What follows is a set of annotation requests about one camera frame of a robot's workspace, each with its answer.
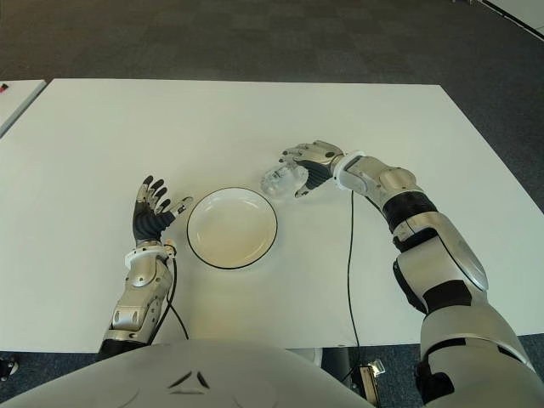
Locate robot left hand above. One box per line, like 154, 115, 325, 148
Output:
132, 175, 195, 246

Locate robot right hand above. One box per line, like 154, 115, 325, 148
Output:
278, 140, 344, 199

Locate clear water bottle blue cap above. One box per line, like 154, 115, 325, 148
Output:
260, 163, 309, 199

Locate white plate black rim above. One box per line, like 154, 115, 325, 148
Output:
186, 186, 280, 269

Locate grey robot torso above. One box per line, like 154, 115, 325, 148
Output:
0, 337, 375, 408

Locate white side table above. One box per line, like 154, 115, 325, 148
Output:
0, 78, 48, 139

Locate black table foot caster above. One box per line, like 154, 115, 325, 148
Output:
0, 354, 20, 377

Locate black robot stand pole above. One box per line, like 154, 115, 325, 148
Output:
320, 346, 354, 386

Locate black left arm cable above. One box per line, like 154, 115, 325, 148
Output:
167, 253, 190, 341

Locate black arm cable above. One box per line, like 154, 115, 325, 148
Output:
346, 190, 360, 348
167, 253, 190, 341

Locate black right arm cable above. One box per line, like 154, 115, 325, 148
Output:
346, 190, 360, 348

